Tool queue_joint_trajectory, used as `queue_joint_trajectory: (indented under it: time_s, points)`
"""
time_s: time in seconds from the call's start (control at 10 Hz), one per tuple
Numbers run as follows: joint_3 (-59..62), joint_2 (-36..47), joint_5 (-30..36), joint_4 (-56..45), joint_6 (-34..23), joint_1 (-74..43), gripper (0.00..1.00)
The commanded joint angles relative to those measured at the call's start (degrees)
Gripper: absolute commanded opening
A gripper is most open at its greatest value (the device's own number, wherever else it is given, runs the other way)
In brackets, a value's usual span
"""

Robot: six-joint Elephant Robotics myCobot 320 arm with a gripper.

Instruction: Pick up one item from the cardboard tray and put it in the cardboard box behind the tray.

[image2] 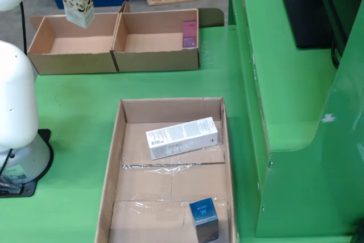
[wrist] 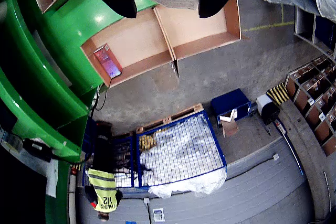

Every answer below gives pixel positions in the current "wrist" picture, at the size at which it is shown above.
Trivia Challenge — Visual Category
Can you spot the pink product box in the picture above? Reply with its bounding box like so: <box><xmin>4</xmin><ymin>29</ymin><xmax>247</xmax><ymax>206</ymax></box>
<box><xmin>93</xmin><ymin>42</ymin><xmax>123</xmax><ymax>79</ymax></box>

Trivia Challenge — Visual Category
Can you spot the small open cardboard box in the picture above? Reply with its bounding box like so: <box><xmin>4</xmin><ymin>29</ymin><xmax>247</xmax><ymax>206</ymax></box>
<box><xmin>219</xmin><ymin>110</ymin><xmax>240</xmax><ymax>138</ymax></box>

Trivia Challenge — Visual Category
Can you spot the grey rack with cardboard bins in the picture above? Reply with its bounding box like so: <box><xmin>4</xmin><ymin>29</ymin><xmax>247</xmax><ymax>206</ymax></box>
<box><xmin>285</xmin><ymin>50</ymin><xmax>336</xmax><ymax>156</ymax></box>

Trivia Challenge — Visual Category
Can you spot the grey empty shelf unit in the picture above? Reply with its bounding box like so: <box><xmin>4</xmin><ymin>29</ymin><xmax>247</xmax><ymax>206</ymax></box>
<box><xmin>293</xmin><ymin>6</ymin><xmax>336</xmax><ymax>59</ymax></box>

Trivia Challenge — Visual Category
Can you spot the large blue plastic bin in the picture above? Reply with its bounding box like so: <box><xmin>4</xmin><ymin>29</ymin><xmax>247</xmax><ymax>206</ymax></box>
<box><xmin>209</xmin><ymin>88</ymin><xmax>259</xmax><ymax>125</ymax></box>

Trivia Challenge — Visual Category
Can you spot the green metal cabinet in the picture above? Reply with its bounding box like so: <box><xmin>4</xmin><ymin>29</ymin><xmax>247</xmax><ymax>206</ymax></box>
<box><xmin>0</xmin><ymin>0</ymin><xmax>106</xmax><ymax>224</ymax></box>

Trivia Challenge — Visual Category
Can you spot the yellow black striped guard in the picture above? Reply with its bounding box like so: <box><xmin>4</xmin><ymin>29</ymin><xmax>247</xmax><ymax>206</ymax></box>
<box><xmin>266</xmin><ymin>82</ymin><xmax>291</xmax><ymax>108</ymax></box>

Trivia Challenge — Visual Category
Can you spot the white and black machine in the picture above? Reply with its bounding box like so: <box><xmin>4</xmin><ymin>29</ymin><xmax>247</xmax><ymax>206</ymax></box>
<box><xmin>256</xmin><ymin>94</ymin><xmax>281</xmax><ymax>126</ymax></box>

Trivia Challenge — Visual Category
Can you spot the wooden pallet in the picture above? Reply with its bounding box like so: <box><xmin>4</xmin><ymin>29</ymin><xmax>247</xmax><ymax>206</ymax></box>
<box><xmin>135</xmin><ymin>103</ymin><xmax>204</xmax><ymax>133</ymax></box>

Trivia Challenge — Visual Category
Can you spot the blue crate with packets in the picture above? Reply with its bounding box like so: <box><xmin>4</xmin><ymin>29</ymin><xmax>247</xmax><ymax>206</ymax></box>
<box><xmin>135</xmin><ymin>110</ymin><xmax>228</xmax><ymax>198</ymax></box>

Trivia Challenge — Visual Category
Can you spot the long thin pole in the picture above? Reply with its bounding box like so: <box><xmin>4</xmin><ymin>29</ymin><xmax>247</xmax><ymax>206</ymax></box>
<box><xmin>274</xmin><ymin>119</ymin><xmax>305</xmax><ymax>176</ymax></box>

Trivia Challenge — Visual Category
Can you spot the person in yellow vest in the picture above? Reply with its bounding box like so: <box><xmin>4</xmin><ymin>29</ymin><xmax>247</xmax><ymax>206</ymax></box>
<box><xmin>83</xmin><ymin>120</ymin><xmax>124</xmax><ymax>221</ymax></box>

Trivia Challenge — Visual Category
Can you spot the blue wire mesh crate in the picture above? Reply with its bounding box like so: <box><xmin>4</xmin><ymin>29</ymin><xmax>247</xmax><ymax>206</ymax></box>
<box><xmin>82</xmin><ymin>134</ymin><xmax>139</xmax><ymax>195</ymax></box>

